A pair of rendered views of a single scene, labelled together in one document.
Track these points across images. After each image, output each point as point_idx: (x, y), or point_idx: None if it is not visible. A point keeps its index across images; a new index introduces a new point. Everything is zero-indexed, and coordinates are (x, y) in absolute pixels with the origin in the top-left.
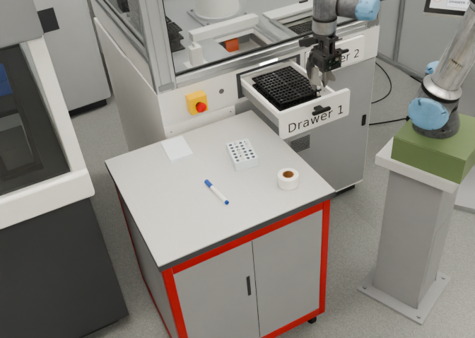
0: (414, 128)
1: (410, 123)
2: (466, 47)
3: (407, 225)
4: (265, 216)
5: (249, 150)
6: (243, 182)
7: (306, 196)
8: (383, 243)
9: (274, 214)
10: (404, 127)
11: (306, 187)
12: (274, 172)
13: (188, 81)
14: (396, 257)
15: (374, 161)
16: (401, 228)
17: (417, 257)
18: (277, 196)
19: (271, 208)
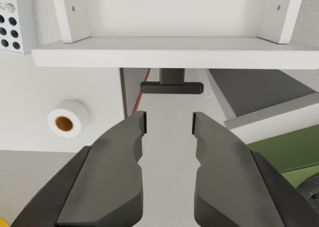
0: (299, 189)
1: (312, 173)
2: None
3: (226, 111)
4: (24, 146)
5: (12, 16)
6: (4, 75)
7: (87, 145)
8: (212, 79)
9: (37, 149)
10: (291, 175)
11: (95, 132)
12: (60, 81)
13: None
14: (214, 88)
15: (224, 123)
16: (223, 103)
17: (221, 107)
18: (49, 127)
19: (35, 139)
